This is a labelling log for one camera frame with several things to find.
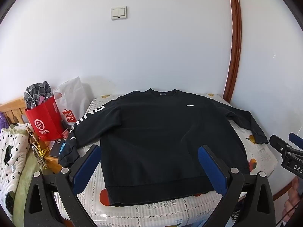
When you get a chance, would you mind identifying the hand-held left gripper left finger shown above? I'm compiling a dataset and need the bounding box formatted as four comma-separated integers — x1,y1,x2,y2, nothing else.
24,144,102,227

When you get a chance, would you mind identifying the purple cloth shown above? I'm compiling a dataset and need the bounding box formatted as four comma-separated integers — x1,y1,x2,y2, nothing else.
0,112,9,129

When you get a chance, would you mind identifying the black cable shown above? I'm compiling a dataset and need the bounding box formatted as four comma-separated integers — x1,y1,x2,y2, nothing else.
276,203,301,227

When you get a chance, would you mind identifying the brown bead string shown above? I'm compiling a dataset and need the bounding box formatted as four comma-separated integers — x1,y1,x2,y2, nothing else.
25,125,36,147

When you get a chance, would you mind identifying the brown wooden door frame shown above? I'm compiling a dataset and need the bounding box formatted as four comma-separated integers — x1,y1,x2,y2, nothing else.
223,0,242,103

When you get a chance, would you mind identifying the black sweatshirt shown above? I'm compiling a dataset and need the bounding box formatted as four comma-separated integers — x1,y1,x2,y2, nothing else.
58,89,269,206

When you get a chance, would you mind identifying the fruit print tablecloth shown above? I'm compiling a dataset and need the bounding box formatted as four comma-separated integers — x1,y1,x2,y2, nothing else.
53,93,278,227

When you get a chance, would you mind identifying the green blanket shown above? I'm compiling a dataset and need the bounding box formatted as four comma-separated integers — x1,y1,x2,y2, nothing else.
9,144,42,225

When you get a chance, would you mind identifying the wooden nightstand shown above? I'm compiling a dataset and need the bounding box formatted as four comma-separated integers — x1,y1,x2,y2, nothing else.
38,139,71,174

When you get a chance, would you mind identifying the dark smartphone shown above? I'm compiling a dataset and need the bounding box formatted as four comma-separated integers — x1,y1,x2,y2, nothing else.
50,139,66,158

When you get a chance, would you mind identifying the wooden bed headboard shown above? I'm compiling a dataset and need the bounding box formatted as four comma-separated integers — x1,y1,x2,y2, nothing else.
0,97,30,126

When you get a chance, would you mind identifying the yellow cord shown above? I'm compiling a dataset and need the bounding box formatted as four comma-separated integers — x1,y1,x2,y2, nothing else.
35,142,50,158

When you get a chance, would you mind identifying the red shopping bag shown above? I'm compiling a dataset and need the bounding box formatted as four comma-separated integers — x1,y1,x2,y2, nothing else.
24,95,67,141

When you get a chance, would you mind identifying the white plastic bag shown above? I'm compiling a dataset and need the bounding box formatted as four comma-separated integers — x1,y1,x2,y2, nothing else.
53,76,91,128

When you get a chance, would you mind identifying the person's right hand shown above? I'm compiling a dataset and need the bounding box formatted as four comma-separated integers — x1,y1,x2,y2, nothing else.
284,177,303,218

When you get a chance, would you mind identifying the white floral quilt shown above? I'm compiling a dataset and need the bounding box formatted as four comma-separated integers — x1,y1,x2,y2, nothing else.
0,123,32,208

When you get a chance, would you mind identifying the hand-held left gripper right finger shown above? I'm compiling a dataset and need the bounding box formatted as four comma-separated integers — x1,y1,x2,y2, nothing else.
198,144,276,227

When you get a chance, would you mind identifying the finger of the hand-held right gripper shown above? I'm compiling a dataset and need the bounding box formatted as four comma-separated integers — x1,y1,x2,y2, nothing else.
288,132,303,152
269,134,293,161

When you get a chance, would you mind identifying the grey plaid cloth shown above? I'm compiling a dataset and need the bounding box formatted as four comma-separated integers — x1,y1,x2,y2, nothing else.
23,81,53,110

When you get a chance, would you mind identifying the white light switch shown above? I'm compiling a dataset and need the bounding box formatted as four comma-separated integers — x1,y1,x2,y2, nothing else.
111,6,127,20

